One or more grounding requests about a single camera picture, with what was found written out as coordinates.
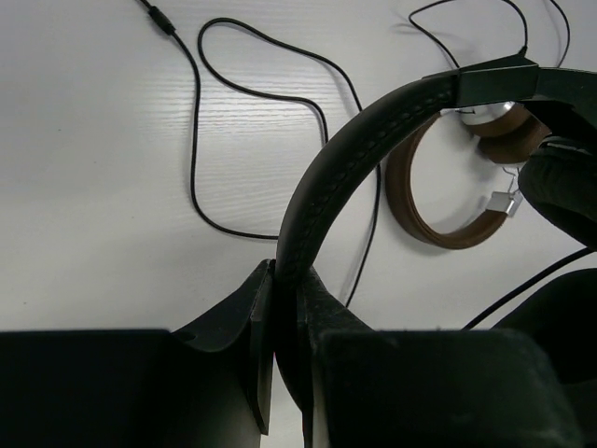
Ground brown headphones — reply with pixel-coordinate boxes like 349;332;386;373
384;102;548;250

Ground black headphone cable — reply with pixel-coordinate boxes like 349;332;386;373
137;0;379;307

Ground black headphones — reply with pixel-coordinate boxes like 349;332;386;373
274;53;596;410

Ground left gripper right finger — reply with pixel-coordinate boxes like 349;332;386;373
298;268;372;447

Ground thin brown headphone cable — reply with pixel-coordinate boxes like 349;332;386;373
408;0;571;69

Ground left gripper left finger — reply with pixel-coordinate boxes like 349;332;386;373
173;260;274;437

